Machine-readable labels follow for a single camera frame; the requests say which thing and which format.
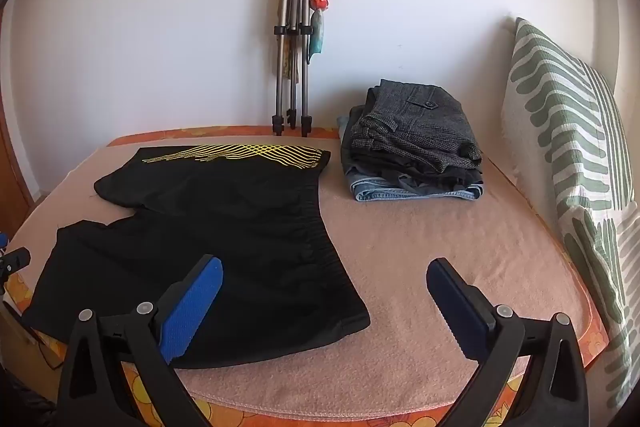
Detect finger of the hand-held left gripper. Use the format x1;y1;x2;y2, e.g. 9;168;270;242
0;233;32;280

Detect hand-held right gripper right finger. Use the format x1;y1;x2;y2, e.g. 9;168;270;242
426;258;587;427

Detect folded metal tripod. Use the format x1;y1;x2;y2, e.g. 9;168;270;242
272;0;315;138

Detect folded dark pants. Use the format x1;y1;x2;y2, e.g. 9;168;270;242
345;157;484;196

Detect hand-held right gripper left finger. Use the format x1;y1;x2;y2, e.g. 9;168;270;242
56;254;224;427

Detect green and white striped pillow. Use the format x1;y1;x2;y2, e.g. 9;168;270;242
501;18;640;413

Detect wooden furniture panel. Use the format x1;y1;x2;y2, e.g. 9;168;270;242
0;97;36;212

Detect folded blue jeans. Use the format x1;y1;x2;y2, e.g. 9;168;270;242
337;114;485;204

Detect black shorts with yellow stripes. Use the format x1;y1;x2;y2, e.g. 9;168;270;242
22;144;372;369

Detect pink blanket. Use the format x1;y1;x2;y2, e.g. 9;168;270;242
10;134;596;413

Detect orange floral bed sheet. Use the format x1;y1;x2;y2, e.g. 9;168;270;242
10;125;608;427

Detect folded grey tweed pants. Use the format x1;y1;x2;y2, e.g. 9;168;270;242
342;79;483;175

